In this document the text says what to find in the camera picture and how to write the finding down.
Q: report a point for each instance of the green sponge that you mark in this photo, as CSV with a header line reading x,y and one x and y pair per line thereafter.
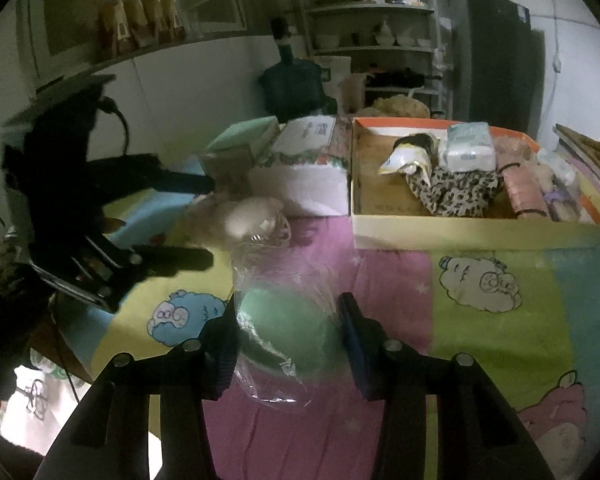
x,y
285,322

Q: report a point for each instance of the metal shelf rack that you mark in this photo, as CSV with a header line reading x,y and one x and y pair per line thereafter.
x,y
370,10

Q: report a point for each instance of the green lidded box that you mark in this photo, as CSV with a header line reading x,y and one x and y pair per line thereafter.
x,y
240,145

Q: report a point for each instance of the set of white bowls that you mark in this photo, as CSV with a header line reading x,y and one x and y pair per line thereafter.
x,y
375,35

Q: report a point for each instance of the yellow and white packet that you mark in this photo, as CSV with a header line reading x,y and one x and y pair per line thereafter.
x,y
402,159

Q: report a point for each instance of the wall cupboard with glass doors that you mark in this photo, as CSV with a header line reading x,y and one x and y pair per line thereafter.
x,y
80,10

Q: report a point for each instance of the white fluffy item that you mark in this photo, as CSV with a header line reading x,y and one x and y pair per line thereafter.
x,y
557,167

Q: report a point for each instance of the white puff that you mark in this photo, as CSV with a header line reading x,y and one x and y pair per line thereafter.
x,y
245,220

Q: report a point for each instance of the dark grey fridge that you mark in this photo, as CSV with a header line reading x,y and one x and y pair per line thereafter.
x,y
495,60

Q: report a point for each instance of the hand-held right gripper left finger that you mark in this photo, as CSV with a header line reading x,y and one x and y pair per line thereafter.
x,y
225,355

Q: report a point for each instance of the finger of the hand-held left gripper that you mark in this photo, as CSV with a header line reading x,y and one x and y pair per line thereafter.
x,y
175,260
185,181

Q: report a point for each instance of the white wall socket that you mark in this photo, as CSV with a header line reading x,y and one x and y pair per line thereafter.
x,y
560,65

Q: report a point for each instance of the large blue water jug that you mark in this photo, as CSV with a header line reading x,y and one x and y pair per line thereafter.
x,y
290,87

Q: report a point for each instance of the person's left hand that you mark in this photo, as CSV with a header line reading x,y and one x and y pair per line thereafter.
x,y
112,223

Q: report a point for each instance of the translucent plastic container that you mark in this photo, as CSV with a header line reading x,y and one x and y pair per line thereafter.
x,y
352,92

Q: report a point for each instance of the orange snack packet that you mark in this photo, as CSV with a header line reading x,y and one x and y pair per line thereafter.
x,y
174,15
154,16
112,27
136,20

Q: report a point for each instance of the cardboard box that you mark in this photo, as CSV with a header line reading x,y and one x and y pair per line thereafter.
x,y
475,232

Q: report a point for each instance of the pink rolled cloth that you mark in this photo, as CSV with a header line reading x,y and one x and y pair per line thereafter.
x,y
522,192

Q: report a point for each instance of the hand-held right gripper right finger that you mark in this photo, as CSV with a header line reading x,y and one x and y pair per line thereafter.
x,y
354,350

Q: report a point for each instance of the white tissue pack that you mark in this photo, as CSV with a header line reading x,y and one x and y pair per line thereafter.
x,y
467,147

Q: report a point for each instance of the leopard print cloth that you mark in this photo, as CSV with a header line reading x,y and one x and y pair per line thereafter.
x,y
455,190

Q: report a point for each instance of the pale pink soft item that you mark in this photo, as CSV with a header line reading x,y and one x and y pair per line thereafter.
x,y
515,149

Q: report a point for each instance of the small purple item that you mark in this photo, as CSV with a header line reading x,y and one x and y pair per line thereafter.
x,y
562,205

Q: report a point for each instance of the white box with floral lid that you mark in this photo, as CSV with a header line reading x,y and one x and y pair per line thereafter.
x,y
300,185

